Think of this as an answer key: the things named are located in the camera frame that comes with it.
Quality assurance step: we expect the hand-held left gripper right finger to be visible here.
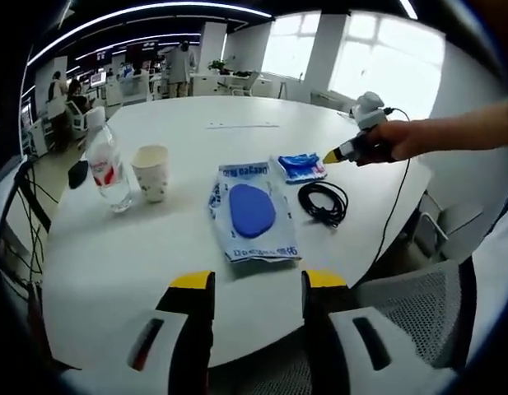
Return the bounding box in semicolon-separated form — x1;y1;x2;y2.
301;269;407;395

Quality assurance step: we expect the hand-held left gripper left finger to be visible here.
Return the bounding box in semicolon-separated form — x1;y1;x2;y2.
125;270;217;395

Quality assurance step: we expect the blue wipes packet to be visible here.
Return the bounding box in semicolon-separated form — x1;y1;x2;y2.
277;151;329;184

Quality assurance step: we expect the white plastic bag blue print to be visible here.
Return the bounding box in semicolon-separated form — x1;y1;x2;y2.
207;163;303;265

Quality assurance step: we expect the white printed paper cup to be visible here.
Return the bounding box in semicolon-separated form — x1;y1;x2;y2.
130;144;170;204

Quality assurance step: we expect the clear plastic water bottle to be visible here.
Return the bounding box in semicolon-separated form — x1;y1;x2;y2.
85;107;133;214

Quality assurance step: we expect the person's right hand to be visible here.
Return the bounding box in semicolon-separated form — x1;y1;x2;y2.
355;118;423;168

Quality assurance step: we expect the white radiator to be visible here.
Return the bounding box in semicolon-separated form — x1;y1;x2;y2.
310;90;346;109

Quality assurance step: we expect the large window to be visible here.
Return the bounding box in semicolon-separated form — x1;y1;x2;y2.
263;14;320;78
331;12;446;110

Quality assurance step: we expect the grey mesh office chair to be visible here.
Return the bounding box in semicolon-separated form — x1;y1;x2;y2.
352;258;473;369

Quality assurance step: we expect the white office chair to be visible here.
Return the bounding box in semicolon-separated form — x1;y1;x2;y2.
66;102;107;142
231;72;259;98
413;193;485;264

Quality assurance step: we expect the white table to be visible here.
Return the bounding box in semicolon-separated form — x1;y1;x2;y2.
41;95;434;369

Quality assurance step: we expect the black pouch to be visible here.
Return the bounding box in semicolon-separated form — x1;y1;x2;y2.
68;160;90;190

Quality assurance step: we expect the ceiling light strip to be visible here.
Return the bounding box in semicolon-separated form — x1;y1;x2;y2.
26;4;275;67

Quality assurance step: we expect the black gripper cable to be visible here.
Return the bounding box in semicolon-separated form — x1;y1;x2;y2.
366;106;412;272

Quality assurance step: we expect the white cable cover plate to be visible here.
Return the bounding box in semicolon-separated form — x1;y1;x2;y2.
207;121;281;130

